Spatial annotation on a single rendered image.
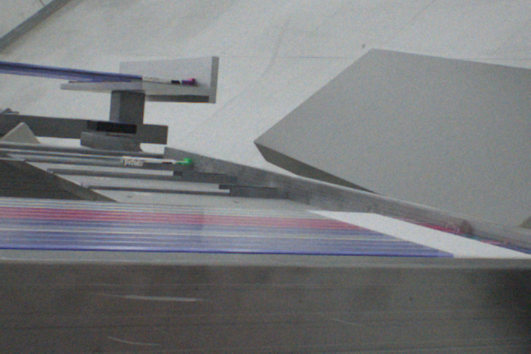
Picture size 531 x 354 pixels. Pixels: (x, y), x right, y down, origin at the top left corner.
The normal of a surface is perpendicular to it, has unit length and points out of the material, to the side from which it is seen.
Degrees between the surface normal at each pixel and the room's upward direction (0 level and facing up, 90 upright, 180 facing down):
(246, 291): 90
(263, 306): 90
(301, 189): 48
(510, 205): 0
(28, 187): 90
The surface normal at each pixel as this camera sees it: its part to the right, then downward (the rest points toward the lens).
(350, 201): -0.88, -0.07
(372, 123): -0.51, -0.78
